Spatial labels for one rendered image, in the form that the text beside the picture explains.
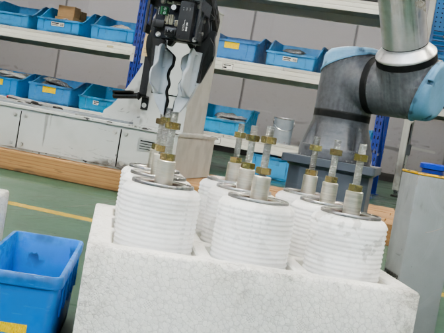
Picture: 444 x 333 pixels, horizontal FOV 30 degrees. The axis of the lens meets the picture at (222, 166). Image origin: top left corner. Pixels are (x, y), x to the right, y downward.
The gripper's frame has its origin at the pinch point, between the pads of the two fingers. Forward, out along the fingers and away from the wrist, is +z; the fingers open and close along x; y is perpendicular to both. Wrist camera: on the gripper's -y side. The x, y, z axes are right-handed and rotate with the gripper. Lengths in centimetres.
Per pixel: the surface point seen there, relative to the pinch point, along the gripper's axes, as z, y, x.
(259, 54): -52, -493, -60
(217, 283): 18.9, 17.1, 12.8
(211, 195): 10.8, -0.1, 7.5
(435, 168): 2.3, -16.6, 36.9
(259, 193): 8.6, 9.5, 14.9
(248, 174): 7.3, -1.8, 11.7
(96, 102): 2, -489, -175
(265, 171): 5.9, 9.2, 15.1
